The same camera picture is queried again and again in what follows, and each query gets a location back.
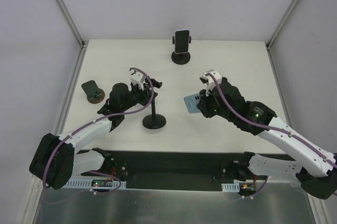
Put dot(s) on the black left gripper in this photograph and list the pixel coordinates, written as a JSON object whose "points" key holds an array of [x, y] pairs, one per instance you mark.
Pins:
{"points": [[148, 90]]}

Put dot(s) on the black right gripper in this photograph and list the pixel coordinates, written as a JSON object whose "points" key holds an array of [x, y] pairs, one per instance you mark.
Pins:
{"points": [[205, 103]]}

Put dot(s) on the blue case smartphone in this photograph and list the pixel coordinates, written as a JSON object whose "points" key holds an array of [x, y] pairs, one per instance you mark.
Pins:
{"points": [[191, 102]]}

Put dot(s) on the black round base phone stand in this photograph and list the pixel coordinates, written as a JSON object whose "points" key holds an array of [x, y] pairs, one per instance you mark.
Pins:
{"points": [[153, 121]]}

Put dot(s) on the wooden base phone stand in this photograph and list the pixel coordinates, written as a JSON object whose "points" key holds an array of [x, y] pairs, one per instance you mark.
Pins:
{"points": [[93, 93]]}

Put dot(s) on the lilac case smartphone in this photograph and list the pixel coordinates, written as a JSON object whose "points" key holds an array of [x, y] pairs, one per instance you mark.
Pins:
{"points": [[181, 41]]}

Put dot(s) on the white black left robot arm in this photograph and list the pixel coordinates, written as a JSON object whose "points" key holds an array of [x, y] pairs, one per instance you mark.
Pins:
{"points": [[58, 157]]}

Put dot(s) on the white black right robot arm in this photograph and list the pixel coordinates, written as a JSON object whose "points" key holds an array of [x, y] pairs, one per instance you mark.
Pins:
{"points": [[311, 167]]}

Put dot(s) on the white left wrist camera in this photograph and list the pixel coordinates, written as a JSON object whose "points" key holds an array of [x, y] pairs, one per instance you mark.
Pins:
{"points": [[137, 78]]}

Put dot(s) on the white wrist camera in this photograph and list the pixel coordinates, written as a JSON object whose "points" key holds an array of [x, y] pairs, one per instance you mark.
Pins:
{"points": [[211, 78], [137, 78]]}

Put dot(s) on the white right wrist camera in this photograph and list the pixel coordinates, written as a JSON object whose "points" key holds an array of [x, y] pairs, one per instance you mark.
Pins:
{"points": [[211, 78]]}

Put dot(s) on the right aluminium frame rail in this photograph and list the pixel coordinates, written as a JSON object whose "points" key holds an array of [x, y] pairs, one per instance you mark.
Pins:
{"points": [[277, 32]]}

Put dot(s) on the aluminium frame rail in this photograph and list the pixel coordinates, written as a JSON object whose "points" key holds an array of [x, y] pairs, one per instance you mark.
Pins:
{"points": [[30, 203], [277, 32]]}

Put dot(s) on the right white cable duct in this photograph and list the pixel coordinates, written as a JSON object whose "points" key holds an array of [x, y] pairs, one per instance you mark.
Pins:
{"points": [[237, 186]]}

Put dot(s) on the white cable duct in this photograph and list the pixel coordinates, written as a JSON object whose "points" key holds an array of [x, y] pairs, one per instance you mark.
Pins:
{"points": [[98, 184], [237, 186]]}

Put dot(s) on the left white cable duct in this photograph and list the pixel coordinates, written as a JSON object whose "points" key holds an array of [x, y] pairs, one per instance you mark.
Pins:
{"points": [[98, 184]]}

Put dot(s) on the left aluminium frame rail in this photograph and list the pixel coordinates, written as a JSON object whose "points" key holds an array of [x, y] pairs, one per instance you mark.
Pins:
{"points": [[30, 203]]}

